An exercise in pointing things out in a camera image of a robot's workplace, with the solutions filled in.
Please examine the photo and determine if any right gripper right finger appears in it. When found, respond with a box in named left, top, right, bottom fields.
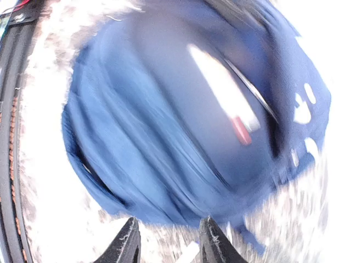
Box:
left=199, top=216, right=247, bottom=263

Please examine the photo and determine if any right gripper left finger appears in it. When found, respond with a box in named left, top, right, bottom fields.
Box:
left=94, top=217, right=141, bottom=263

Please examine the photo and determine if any navy blue student backpack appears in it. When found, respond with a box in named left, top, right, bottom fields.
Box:
left=62, top=1, right=331, bottom=253

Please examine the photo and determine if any red-capped white marker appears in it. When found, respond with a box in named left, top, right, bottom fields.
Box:
left=187, top=44, right=261, bottom=145

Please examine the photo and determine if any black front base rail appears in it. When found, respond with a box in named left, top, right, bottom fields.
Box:
left=1, top=3, right=38, bottom=262

